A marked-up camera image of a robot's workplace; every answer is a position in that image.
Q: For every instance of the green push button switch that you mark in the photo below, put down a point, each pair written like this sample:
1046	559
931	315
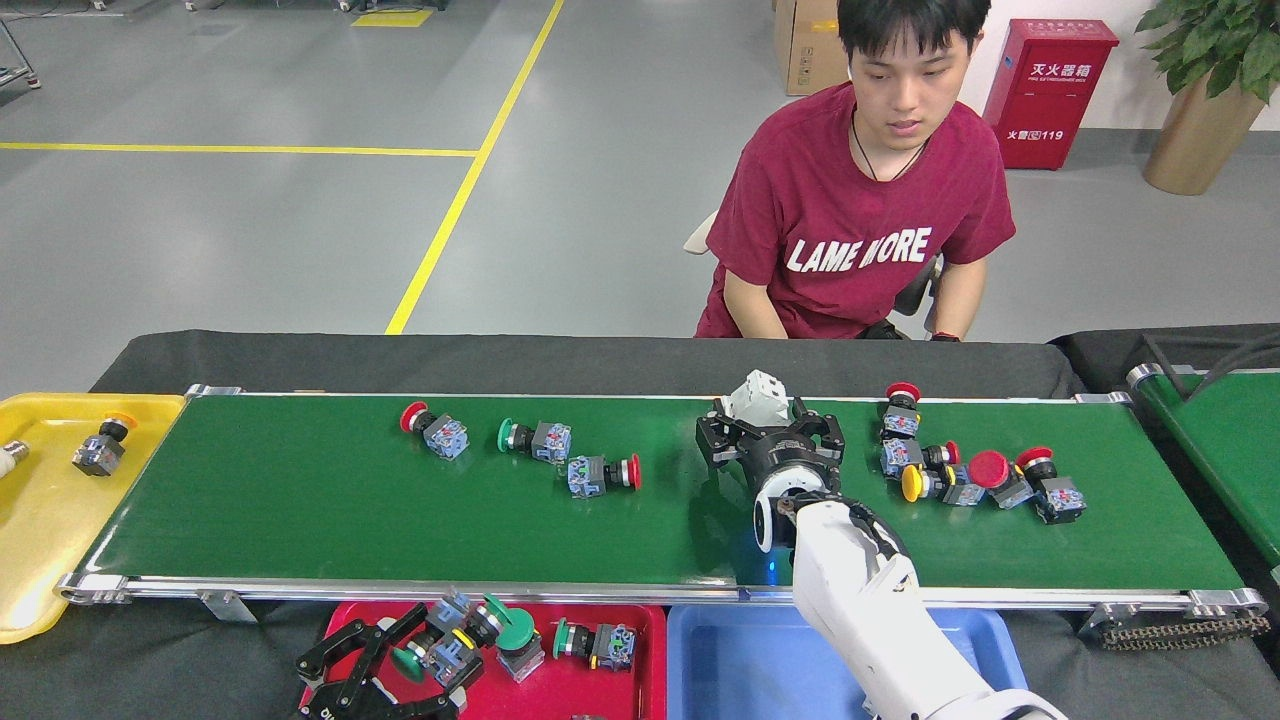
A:
612	647
408	663
552	442
517	632
448	612

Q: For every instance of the green feeder conveyor belt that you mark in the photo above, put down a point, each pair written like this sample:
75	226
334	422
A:
1230	450

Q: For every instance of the person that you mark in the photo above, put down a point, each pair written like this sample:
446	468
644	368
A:
860	200

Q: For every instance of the red plastic tray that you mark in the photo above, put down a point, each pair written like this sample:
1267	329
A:
600	700

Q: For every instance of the large black table cloth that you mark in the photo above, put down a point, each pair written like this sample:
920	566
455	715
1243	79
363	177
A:
400	360

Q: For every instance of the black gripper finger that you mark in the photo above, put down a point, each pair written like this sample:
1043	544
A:
725	445
345	655
830	435
435	697

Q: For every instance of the long green conveyor belt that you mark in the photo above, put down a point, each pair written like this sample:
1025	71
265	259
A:
300	520

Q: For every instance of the small white part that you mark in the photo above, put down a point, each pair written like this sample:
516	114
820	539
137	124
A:
12	458

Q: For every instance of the yellow push button switch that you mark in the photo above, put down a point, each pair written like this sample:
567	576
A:
98	455
962	492

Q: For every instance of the white circuit breaker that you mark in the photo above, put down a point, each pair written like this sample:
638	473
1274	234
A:
760	395

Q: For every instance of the brown cardboard box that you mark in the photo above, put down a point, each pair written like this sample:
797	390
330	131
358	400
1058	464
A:
805	50

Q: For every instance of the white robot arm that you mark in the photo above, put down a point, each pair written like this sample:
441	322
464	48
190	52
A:
860	600

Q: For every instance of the person's right forearm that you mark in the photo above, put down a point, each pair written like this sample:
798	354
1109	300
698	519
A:
750	310

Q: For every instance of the person's left forearm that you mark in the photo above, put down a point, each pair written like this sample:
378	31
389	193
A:
960	300

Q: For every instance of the blue plastic tray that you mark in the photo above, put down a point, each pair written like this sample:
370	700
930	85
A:
740	670

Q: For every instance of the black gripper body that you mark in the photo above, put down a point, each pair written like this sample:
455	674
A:
790	465
330	710

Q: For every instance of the red push button switch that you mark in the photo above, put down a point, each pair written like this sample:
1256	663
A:
587	477
445	438
988	468
1060	498
903	392
900	458

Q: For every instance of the gold plant pot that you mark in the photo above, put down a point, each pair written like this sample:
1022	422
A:
1200	150

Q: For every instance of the grey office chair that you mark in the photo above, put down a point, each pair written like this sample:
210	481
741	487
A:
700	235

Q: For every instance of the yellow plastic tray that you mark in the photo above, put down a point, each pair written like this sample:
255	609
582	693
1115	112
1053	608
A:
50	540

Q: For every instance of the red fire extinguisher cabinet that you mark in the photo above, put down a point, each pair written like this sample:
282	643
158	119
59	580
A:
1050	90

